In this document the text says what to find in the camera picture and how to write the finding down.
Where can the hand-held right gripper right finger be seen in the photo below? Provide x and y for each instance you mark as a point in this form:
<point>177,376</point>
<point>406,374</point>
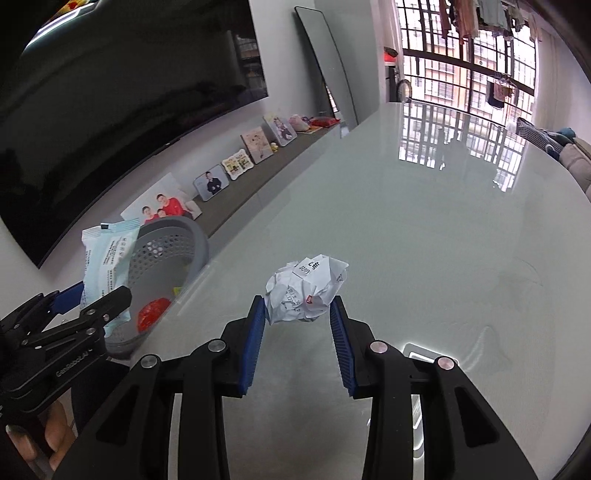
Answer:
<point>344,350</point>

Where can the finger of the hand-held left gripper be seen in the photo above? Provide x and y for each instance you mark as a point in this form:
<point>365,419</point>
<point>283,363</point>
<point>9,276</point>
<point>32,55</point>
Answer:
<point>69,294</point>
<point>69,350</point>

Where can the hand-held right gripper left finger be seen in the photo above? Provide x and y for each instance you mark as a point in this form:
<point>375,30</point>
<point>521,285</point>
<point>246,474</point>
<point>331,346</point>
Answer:
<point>253,341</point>

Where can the light blue wipes packet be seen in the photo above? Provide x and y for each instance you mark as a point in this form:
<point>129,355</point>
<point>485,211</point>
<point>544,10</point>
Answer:
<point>108,258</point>

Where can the white paper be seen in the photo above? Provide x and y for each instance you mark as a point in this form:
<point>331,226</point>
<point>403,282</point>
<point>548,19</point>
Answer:
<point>304,286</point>

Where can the red plush toy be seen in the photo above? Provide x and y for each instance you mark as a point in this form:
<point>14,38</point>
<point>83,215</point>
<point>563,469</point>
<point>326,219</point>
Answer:
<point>154,314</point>

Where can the grey perforated basket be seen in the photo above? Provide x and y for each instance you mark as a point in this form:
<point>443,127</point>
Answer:
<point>171,258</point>

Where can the person's left hand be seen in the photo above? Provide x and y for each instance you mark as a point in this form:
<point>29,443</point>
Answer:
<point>61,434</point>

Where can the large family photo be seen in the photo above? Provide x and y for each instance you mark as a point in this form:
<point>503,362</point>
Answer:
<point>161,205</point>

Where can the photo of man in black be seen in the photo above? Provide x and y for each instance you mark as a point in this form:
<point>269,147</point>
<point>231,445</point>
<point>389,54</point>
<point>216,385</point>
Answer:
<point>211,183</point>

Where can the black television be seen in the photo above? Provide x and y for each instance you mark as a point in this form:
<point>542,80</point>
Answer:
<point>115,115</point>

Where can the pink plush toy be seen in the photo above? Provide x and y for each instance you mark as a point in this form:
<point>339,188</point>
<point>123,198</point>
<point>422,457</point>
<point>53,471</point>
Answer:
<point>299,123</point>

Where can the red packet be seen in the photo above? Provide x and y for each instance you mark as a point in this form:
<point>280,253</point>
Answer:
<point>324,122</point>

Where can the round black fan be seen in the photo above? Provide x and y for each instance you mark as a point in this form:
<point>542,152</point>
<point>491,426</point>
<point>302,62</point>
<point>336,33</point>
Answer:
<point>404,90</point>

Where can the standing mirror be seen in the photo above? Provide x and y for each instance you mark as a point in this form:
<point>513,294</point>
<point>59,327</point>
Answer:
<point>328,64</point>

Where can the checked blanket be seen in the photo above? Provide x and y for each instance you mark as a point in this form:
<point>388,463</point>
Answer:
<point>535,134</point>

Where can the orange plush toy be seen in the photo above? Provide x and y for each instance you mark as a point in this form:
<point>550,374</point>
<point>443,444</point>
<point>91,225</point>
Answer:
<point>71,4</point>

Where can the small red item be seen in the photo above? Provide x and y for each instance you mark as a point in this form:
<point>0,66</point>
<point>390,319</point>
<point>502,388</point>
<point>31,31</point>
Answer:
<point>390,57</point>

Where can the black window grille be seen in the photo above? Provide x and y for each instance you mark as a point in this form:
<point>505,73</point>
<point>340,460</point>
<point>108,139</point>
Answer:
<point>438,69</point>

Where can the small hanging clothes rack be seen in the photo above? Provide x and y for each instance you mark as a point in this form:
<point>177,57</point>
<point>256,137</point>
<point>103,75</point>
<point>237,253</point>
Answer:
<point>498,94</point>

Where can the grey sofa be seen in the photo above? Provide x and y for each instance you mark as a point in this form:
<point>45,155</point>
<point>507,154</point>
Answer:
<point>579,161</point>

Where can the blue plush toy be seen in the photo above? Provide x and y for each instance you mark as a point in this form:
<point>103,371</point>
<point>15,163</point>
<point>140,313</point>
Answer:
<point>567,133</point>

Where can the row of hanging clothes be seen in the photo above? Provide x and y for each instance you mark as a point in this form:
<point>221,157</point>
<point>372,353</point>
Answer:
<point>475,16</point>

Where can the ornate yellow photo frame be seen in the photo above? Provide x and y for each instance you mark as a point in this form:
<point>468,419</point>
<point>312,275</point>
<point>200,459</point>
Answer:
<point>238,165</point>

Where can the baby photo frame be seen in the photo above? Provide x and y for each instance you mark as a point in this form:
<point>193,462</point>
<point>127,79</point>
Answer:
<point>256,144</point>

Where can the child photo frame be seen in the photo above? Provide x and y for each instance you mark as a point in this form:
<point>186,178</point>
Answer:
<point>281,129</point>

